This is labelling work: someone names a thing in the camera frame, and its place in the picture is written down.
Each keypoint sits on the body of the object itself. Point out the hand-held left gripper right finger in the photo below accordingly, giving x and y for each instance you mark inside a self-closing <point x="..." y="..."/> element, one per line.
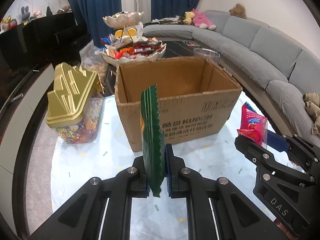
<point x="168" y="172"/>

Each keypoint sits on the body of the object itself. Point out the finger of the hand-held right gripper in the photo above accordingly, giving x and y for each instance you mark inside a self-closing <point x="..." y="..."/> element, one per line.
<point x="265" y="162"/>
<point x="276" y="142"/>

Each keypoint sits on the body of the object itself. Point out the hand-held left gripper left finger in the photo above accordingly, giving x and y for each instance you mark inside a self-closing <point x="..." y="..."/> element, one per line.
<point x="138" y="175"/>

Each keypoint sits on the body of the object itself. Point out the red snack packet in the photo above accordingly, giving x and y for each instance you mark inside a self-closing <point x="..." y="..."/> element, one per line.
<point x="252" y="125"/>

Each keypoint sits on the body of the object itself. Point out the dark green snack packet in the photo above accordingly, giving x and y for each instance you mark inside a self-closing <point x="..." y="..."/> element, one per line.
<point x="152" y="142"/>

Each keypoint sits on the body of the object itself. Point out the brown cardboard box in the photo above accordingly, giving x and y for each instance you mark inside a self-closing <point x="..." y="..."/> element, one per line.
<point x="195" y="120"/>

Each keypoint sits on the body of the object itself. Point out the pile of assorted wrapped snacks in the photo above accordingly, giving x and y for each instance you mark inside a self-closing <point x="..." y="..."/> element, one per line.
<point x="135" y="50"/>

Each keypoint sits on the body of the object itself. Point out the tan plush toy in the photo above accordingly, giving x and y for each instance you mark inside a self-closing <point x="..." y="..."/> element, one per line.
<point x="312" y="112"/>

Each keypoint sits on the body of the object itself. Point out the grey curved sofa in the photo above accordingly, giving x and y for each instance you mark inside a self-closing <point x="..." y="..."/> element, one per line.
<point x="262" y="55"/>

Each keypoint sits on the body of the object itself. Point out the gold-lidded candy jar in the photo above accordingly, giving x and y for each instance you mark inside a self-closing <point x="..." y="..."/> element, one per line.
<point x="70" y="87"/>

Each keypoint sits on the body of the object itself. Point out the clear plastic bag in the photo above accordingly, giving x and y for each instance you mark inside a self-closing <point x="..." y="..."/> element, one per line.
<point x="96" y="70"/>

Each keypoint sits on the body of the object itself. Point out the brown plush bear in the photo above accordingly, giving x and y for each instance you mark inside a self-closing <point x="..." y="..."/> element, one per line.
<point x="238" y="11"/>

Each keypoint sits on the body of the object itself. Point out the pink plush toy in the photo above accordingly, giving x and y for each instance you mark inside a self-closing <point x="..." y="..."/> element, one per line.
<point x="202" y="18"/>

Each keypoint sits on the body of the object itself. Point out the yellow plush toy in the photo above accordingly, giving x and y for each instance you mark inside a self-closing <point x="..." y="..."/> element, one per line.
<point x="188" y="17"/>

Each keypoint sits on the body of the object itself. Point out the paper clutter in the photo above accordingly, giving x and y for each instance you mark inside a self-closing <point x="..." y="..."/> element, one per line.
<point x="167" y="19"/>

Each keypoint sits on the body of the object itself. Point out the white tiered lotus bowl stand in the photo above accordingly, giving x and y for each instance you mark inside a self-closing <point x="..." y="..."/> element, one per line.
<point x="122" y="20"/>

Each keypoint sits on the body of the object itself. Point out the black cone ornament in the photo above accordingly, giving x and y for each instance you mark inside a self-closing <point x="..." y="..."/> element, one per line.
<point x="49" y="11"/>

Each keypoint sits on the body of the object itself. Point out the small pink doll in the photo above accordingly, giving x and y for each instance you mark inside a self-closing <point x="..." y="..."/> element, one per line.
<point x="37" y="14"/>

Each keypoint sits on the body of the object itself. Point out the grey plush bunny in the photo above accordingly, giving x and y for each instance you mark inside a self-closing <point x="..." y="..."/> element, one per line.
<point x="25" y="13"/>

